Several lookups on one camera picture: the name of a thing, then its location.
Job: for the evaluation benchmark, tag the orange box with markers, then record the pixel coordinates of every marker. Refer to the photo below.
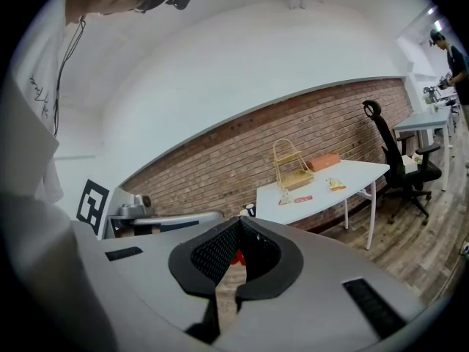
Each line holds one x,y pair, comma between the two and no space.
322,161

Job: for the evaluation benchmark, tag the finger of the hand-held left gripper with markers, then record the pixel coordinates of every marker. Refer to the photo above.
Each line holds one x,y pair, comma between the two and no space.
176,221

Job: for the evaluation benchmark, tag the small pink candy packet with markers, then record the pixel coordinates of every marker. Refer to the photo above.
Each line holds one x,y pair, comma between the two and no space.
286,199

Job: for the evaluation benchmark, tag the yellow snack packet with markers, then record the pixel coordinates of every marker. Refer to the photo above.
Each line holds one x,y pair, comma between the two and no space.
335,184

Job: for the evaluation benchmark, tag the red snack bar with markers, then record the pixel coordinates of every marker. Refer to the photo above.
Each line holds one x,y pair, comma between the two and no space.
304,198

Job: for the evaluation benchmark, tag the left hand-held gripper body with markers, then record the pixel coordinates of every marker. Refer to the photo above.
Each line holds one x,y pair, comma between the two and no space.
91,207

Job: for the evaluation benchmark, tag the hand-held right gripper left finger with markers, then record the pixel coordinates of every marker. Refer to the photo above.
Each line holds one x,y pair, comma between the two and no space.
205,259

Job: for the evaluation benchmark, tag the small potted plant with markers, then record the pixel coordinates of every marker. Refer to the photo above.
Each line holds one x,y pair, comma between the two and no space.
430,99

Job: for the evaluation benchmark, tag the person's white shirt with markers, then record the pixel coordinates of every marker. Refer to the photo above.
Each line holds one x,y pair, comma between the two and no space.
33,68

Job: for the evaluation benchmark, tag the wicker basket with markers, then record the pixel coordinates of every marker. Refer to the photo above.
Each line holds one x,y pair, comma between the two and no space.
295,180

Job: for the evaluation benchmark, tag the pale blue desk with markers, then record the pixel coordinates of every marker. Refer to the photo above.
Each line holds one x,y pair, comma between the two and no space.
425,121

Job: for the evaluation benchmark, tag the black office chair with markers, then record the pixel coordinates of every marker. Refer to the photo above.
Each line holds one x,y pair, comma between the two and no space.
394,160

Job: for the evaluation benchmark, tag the red box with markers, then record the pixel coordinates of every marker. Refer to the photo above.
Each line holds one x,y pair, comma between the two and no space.
240,259

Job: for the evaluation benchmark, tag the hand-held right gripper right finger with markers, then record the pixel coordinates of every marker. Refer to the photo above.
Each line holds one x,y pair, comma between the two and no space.
271,266

